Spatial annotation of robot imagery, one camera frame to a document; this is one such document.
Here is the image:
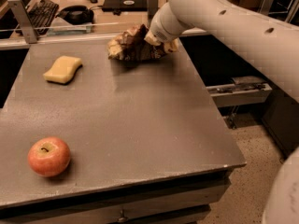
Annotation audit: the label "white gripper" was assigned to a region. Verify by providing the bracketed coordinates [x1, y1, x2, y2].
[144, 3, 192, 54]

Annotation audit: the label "brown sea salt chip bag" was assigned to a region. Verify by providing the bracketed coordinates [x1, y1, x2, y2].
[107, 24, 167, 62]

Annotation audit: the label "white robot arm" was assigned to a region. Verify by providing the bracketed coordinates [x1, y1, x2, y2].
[146, 0, 299, 224]

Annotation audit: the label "yellow sponge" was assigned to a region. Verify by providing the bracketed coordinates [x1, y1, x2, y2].
[43, 56, 82, 84]

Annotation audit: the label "black laptop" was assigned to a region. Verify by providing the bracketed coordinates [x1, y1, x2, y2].
[102, 0, 147, 12]

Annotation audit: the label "black headphones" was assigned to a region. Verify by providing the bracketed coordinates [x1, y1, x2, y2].
[58, 6, 94, 25]

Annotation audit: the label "black keyboard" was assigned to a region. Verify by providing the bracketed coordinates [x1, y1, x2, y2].
[27, 0, 59, 35]

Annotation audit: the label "grey drawer unit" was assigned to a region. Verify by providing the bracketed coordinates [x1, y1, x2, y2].
[0, 171, 231, 224]

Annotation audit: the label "red apple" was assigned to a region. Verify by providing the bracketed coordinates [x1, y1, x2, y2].
[27, 136, 71, 177]

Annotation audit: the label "grey metal bracket middle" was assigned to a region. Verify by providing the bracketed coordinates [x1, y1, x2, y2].
[147, 0, 158, 26]

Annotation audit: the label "grey metal shelf rail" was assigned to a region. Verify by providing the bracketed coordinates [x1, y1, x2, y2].
[206, 76, 272, 107]

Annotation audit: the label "grey metal bracket left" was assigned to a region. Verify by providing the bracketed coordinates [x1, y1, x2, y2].
[7, 0, 38, 44]

